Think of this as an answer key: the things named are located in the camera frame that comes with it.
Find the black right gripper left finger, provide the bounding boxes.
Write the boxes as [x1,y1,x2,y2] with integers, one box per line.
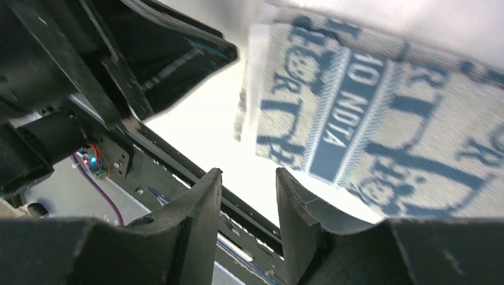
[1,168,222,284]

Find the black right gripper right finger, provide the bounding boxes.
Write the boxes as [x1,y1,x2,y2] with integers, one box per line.
[276,168,503,284]

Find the blue patterned towel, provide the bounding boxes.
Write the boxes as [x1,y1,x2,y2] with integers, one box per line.
[234,3,503,216]

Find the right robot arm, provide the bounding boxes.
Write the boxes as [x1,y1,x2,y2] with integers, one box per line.
[1,1,503,284]

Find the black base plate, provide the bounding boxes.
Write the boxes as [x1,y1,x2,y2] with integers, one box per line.
[70,96,286,284]

